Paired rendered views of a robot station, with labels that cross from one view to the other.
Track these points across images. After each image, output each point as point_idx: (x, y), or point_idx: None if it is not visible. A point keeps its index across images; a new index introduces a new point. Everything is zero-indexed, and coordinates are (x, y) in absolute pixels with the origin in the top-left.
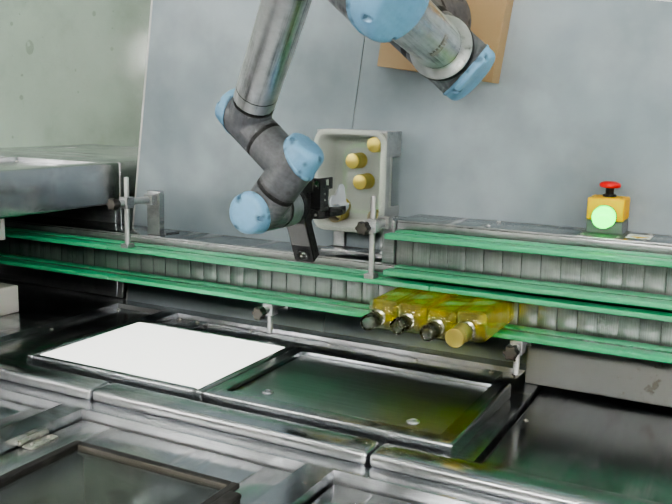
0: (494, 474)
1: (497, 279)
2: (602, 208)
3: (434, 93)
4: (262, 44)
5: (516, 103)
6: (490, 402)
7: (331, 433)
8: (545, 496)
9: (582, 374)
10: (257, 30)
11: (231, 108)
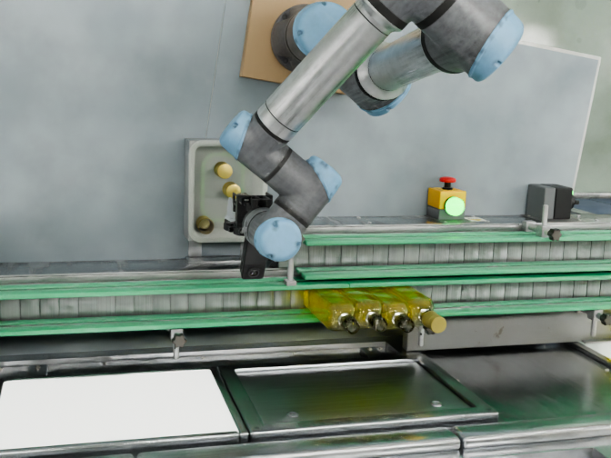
0: (553, 423)
1: (392, 268)
2: (456, 199)
3: None
4: (334, 74)
5: (365, 113)
6: (446, 373)
7: (410, 432)
8: (598, 428)
9: (450, 334)
10: (332, 60)
11: (257, 134)
